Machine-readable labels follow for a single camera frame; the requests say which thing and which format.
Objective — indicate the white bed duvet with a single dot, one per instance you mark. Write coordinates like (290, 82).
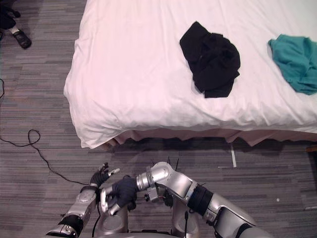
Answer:
(188, 72)

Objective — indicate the black crumpled garment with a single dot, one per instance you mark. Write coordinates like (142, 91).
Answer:
(211, 60)

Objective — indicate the pink bed skirt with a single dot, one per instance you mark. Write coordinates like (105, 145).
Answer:
(210, 135)

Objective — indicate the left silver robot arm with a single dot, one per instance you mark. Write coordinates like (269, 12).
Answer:
(74, 210)

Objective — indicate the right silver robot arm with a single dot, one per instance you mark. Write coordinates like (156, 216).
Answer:
(198, 196)

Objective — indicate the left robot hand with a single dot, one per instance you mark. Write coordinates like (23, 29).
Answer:
(100, 177)

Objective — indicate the wooden furniture corner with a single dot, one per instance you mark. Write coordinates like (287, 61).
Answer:
(312, 150)

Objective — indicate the teal crumpled garment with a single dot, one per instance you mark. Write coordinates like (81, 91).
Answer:
(296, 63)

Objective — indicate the person's foot in sandal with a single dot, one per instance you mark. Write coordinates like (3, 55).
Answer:
(21, 38)

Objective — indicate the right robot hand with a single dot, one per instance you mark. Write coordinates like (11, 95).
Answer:
(121, 193)

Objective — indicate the person's leg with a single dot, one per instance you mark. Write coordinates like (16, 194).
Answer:
(8, 16)

